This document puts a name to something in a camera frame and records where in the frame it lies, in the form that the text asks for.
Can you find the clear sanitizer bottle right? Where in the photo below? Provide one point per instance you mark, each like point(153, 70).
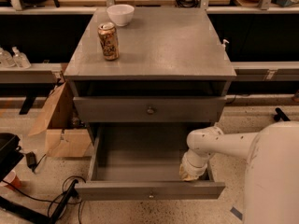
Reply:
point(20, 59)

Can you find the clear sanitizer bottle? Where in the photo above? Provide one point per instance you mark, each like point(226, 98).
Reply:
point(20, 59)
point(6, 59)

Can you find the black bin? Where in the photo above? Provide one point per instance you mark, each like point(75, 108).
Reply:
point(10, 153)

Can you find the gold soda can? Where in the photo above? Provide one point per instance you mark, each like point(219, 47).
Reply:
point(108, 36)

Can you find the black power adapter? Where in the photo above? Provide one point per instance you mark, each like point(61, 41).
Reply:
point(31, 160)

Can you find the black metal stand leg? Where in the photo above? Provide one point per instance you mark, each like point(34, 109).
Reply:
point(32, 215)

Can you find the clear sanitizer bottle left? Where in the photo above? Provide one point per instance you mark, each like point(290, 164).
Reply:
point(6, 59)

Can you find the white bowl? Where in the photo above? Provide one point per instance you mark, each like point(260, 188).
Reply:
point(121, 14)

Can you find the grey drawer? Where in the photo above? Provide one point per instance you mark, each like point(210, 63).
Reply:
point(140, 161)
point(149, 109)

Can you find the cardboard box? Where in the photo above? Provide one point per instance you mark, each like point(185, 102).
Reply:
point(59, 122)

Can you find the red plastic cup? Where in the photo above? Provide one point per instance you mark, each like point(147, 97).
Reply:
point(11, 181)

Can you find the small white pump bottle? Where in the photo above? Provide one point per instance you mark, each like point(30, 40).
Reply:
point(225, 44)

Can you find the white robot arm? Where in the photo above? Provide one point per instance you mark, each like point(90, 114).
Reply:
point(271, 192)

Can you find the grey top drawer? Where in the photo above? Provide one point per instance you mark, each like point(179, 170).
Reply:
point(149, 109)

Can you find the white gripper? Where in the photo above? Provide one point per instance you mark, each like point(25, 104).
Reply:
point(193, 168)

